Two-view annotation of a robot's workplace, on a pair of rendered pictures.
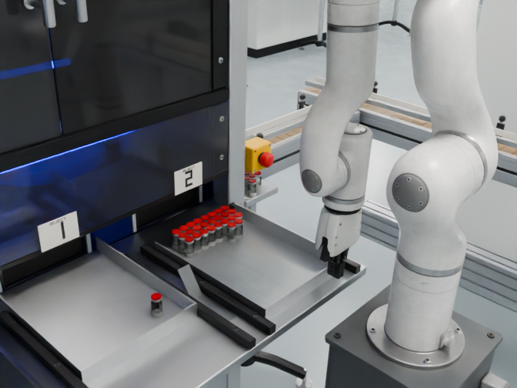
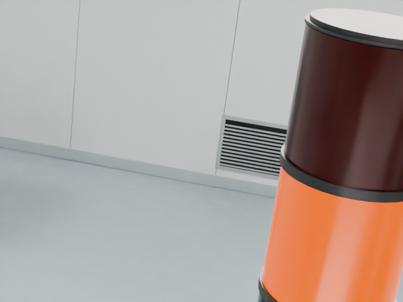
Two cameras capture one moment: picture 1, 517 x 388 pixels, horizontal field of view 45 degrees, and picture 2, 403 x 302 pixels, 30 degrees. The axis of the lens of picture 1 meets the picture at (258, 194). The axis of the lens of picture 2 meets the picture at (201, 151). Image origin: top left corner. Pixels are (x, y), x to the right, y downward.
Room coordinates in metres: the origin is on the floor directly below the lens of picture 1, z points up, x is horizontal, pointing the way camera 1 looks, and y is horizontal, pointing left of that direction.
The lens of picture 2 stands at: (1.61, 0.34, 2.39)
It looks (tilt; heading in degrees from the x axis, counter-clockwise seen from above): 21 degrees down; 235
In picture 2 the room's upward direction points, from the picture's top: 7 degrees clockwise
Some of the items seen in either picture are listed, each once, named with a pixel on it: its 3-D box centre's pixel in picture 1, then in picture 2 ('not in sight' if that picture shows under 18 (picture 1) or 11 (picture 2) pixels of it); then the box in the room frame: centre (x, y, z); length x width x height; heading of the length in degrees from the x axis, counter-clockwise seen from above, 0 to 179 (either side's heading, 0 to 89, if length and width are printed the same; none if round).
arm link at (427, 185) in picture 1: (431, 207); not in sight; (0.93, -0.30, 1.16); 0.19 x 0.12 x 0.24; 138
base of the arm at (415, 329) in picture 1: (421, 298); not in sight; (0.95, -0.32, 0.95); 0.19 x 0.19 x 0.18
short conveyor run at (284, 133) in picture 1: (281, 135); not in sight; (1.80, -0.07, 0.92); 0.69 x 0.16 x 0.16; 138
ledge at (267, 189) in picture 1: (244, 188); not in sight; (1.54, 0.04, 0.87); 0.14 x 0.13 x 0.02; 48
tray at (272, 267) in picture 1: (248, 255); not in sight; (1.16, 0.02, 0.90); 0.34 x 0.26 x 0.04; 48
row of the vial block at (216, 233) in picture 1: (215, 234); not in sight; (1.23, 0.10, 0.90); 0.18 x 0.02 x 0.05; 138
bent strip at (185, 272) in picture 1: (206, 292); not in sight; (1.00, 0.10, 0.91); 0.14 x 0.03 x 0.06; 49
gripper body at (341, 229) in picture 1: (340, 223); not in sight; (1.08, -0.17, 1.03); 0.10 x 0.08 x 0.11; 138
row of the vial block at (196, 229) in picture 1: (208, 230); not in sight; (1.25, 0.12, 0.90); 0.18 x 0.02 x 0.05; 138
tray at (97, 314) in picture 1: (91, 300); not in sight; (0.98, 0.33, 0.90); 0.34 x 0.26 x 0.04; 48
